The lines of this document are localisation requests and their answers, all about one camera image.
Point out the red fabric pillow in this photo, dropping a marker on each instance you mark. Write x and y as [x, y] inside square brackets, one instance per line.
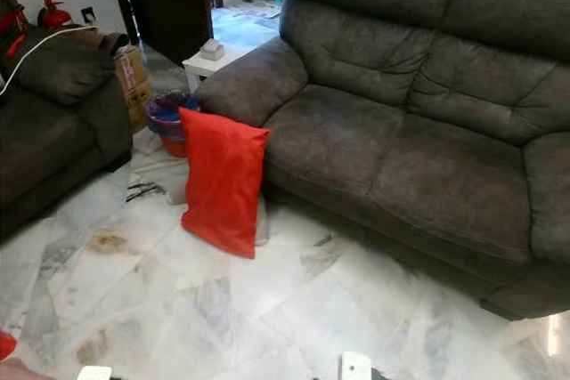
[223, 180]

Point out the grey two-seat fabric sofa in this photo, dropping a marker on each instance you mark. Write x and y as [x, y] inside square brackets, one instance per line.
[401, 122]

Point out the brown cardboard box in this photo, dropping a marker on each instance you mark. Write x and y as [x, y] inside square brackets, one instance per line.
[134, 86]

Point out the red fire extinguisher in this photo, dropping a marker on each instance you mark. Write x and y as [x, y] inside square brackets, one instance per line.
[53, 13]

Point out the brown folded cloth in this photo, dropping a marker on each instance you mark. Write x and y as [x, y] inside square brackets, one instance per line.
[107, 39]

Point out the red bin with blue liner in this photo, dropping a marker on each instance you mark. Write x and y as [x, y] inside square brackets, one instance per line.
[166, 117]

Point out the red plastic stool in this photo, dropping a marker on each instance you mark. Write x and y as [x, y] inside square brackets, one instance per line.
[7, 346]

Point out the dark brown wooden door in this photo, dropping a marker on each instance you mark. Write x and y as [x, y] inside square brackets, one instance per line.
[169, 6]

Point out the white side table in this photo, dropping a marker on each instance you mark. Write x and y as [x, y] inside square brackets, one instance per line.
[214, 67]

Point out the small beige box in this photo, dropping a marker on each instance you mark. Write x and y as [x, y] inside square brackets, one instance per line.
[212, 49]

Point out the printed paper sheet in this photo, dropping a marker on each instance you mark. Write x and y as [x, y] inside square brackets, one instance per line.
[254, 10]

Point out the black wall socket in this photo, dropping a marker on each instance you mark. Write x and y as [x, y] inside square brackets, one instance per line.
[88, 15]

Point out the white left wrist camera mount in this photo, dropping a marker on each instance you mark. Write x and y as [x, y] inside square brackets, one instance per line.
[94, 373]

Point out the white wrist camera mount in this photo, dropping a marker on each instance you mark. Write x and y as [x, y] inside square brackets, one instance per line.
[356, 366]
[94, 373]

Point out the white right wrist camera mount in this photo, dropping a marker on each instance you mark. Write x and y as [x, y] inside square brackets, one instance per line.
[356, 366]

